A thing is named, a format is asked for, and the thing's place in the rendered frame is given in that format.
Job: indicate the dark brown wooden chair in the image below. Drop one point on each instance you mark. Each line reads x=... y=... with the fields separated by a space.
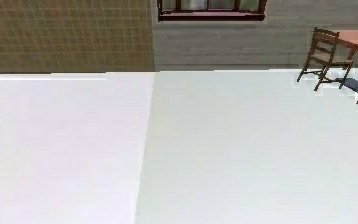
x=324 y=56

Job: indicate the dark red framed window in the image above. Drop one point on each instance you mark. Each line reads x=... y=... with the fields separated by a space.
x=211 y=15

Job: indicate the reddish brown wooden table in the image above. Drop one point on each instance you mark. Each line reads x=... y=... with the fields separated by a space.
x=357 y=40

